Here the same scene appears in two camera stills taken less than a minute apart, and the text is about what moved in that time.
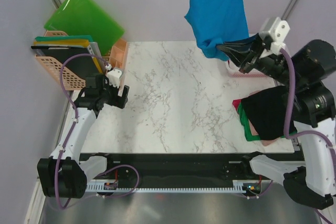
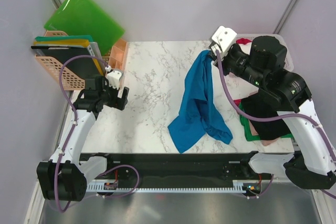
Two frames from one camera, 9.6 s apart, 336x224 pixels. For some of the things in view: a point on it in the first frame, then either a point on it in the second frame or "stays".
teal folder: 64,37 stays
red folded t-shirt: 236,103 stays
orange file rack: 51,66 stays
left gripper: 120,101 stays
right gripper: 239,51 → 213,52
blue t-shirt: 217,14 → 201,112
